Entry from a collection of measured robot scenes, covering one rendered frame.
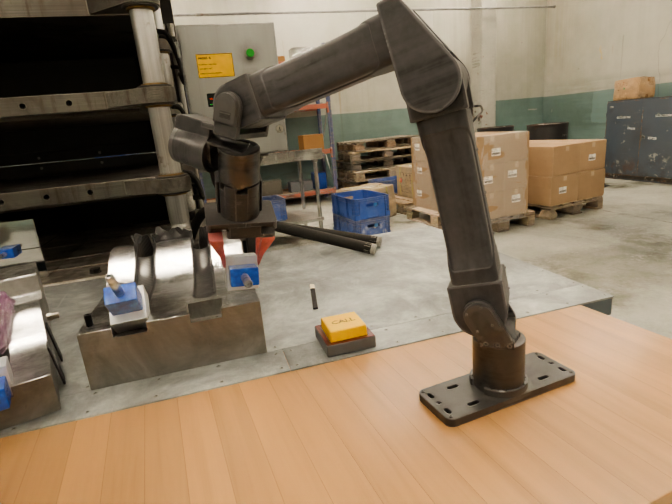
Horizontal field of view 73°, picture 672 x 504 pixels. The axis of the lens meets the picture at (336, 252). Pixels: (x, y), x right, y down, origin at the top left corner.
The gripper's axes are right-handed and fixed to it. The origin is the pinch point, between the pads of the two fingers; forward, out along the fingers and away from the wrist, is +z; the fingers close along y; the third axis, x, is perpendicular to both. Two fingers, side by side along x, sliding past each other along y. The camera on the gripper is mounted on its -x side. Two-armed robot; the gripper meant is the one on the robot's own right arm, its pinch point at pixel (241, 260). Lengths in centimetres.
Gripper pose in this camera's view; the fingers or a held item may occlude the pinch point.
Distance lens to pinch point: 74.5
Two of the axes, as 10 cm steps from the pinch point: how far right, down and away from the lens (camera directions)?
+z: -1.1, 8.1, 5.8
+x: 2.7, 5.9, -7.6
